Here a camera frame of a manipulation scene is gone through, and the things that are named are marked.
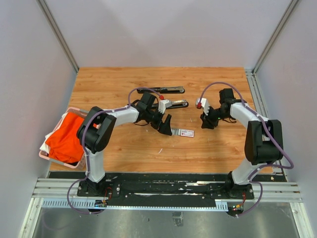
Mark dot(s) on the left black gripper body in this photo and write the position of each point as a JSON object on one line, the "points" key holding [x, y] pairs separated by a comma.
{"points": [[155, 120]]}

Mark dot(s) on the orange cloth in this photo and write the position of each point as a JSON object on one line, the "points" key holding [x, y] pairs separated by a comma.
{"points": [[63, 143]]}

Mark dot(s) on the staple box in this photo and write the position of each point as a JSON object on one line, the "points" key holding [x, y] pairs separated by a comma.
{"points": [[186, 133]]}

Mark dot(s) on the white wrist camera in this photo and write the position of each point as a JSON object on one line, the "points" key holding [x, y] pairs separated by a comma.
{"points": [[203, 104], [163, 105]]}

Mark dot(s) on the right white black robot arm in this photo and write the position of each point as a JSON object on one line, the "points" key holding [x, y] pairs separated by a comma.
{"points": [[259, 149]]}

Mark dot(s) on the white cloth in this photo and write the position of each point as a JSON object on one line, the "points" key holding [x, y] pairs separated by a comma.
{"points": [[45, 147]]}

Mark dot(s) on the pink plastic basket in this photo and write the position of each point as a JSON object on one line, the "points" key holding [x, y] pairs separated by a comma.
{"points": [[79, 165]]}

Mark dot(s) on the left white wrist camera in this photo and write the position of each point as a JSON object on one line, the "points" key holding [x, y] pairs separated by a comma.
{"points": [[163, 105]]}

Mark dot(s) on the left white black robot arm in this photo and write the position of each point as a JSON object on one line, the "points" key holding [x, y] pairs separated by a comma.
{"points": [[95, 131]]}

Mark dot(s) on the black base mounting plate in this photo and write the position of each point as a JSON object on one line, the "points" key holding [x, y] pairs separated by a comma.
{"points": [[165, 190]]}

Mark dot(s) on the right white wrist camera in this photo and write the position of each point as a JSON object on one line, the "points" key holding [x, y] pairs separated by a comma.
{"points": [[203, 104]]}

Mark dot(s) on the black stapler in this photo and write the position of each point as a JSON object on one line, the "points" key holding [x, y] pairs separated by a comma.
{"points": [[179, 104], [163, 90]]}

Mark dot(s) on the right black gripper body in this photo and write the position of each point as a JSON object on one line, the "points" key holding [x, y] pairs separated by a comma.
{"points": [[213, 116]]}

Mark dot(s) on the grey cable duct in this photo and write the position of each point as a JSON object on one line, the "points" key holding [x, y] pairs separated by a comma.
{"points": [[93, 204]]}

